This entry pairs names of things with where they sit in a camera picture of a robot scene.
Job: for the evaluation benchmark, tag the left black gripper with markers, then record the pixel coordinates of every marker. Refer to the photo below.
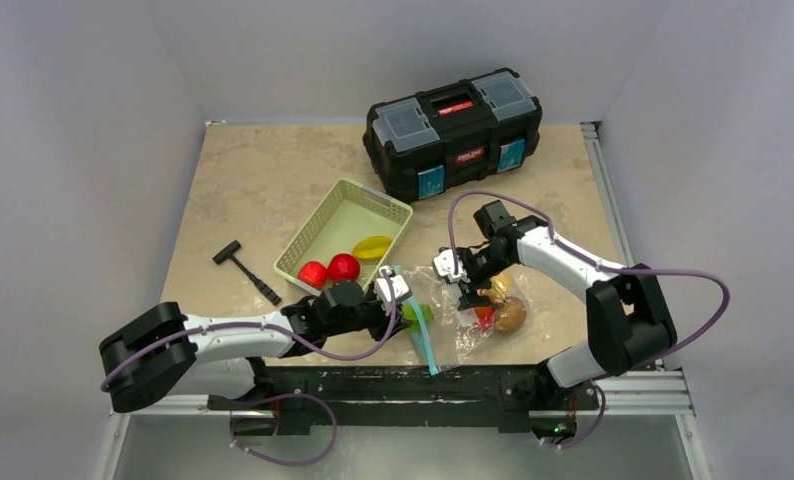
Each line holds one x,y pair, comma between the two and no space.
384,321

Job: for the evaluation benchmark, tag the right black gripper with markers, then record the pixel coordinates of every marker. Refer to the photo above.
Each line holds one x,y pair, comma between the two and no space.
470,277

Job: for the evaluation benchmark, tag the green fake fruit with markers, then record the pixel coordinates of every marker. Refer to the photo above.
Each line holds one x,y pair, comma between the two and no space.
413,314

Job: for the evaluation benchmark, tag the clear zip bag blue seal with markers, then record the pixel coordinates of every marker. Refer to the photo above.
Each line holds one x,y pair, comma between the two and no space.
452,339

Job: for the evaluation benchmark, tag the red fake apple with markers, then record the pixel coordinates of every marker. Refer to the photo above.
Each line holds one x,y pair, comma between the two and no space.
343,266

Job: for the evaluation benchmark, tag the yellow fake fruit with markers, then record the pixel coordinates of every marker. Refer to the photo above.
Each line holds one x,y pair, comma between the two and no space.
372,248

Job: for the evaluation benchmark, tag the red fake strawberry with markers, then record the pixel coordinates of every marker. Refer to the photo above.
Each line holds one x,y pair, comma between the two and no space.
313,274

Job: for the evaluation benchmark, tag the red yellow fake peach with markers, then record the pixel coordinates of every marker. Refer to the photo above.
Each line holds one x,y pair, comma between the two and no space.
485,318

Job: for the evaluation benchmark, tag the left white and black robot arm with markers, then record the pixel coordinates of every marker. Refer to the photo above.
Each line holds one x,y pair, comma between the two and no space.
165,352

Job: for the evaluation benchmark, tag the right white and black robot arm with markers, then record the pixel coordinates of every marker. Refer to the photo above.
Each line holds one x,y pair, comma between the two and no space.
627,318

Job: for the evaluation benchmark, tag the yellow fake lemon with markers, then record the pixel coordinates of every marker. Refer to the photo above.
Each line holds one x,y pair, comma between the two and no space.
500,287

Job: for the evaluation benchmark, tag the brown fake potato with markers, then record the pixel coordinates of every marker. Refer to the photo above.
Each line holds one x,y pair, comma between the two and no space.
509,315

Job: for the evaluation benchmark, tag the light green perforated plastic basket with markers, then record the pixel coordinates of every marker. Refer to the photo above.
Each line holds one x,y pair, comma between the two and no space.
349,213

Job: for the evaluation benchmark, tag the black toolbox with clear lids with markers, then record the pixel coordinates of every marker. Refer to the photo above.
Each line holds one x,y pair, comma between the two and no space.
423,145

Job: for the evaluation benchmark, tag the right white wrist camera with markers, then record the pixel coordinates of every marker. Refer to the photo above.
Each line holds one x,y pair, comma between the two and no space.
448,273

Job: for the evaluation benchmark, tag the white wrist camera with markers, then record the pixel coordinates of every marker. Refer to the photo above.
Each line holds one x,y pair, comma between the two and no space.
448,273
391,287

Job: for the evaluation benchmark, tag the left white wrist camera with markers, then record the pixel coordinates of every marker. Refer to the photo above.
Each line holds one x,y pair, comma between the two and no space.
391,287

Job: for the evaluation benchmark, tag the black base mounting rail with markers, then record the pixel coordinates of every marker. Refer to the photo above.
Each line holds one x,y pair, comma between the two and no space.
290,400

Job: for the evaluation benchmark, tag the black T-handle tool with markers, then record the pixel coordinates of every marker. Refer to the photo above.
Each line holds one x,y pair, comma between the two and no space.
228,253

